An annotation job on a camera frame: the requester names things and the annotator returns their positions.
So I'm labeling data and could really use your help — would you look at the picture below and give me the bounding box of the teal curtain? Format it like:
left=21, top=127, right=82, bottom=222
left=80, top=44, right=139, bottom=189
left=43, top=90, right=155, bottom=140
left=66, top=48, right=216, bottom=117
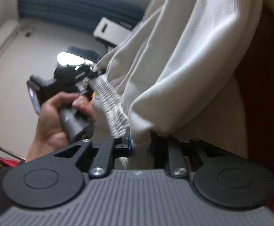
left=17, top=0, right=145, bottom=33

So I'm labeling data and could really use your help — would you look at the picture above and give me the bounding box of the white sweatshirt garment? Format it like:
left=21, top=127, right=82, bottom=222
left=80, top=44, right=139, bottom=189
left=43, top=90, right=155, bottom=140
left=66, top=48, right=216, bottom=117
left=90, top=0, right=263, bottom=169

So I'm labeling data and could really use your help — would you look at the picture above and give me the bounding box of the white air conditioner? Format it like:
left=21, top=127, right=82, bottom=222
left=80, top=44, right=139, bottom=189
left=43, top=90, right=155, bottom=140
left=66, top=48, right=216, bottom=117
left=0, top=20, right=20, bottom=58

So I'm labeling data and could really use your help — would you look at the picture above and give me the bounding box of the person's left hand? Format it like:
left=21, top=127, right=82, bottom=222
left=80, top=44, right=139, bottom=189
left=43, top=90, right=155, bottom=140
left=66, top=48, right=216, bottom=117
left=25, top=92, right=96, bottom=163

